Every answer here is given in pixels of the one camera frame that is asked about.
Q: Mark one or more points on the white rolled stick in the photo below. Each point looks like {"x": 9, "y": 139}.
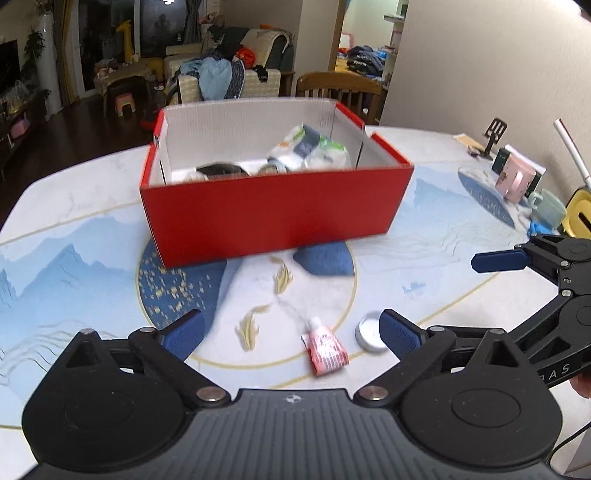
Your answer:
{"x": 573, "y": 151}

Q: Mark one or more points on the small red white tube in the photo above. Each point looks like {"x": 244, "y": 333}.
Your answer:
{"x": 327, "y": 355}

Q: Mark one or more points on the pale green tape measure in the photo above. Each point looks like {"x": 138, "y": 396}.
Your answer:
{"x": 272, "y": 167}

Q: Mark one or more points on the wooden dining chair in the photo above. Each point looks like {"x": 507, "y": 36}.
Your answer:
{"x": 365, "y": 97}

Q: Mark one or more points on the pink plastic stool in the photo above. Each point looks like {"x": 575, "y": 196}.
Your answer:
{"x": 124, "y": 102}

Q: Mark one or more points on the yellow lidded container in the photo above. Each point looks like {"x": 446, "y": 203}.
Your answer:
{"x": 577, "y": 221}

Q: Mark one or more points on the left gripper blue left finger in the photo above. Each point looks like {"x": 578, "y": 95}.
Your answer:
{"x": 183, "y": 336}

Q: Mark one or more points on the sofa with clothes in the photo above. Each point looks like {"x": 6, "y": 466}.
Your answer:
{"x": 231, "y": 63}

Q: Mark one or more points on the white tissue pack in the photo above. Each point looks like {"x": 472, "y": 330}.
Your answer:
{"x": 304, "y": 148}

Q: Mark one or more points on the black snack packet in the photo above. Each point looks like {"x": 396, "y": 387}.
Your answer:
{"x": 214, "y": 170}

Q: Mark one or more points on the black phone stand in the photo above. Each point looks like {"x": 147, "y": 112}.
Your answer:
{"x": 493, "y": 134}

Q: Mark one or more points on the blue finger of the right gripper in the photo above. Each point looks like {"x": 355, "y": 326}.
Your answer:
{"x": 499, "y": 261}

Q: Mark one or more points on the blue rubber glove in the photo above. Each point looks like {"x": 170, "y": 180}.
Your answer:
{"x": 536, "y": 229}

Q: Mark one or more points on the small round tin lid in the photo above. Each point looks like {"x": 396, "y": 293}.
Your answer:
{"x": 368, "y": 333}

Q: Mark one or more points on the red cardboard box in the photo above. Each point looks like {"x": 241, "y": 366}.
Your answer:
{"x": 230, "y": 216}

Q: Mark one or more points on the pale green mug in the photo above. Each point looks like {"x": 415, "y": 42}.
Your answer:
{"x": 546, "y": 209}

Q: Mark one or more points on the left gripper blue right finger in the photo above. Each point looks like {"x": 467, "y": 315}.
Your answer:
{"x": 399, "y": 334}

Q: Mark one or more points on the person's right hand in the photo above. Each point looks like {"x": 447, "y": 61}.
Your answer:
{"x": 582, "y": 384}

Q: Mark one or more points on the white plush keychain toy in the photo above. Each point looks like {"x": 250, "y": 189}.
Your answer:
{"x": 187, "y": 175}

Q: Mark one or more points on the pink mug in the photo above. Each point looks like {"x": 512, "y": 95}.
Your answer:
{"x": 514, "y": 179}

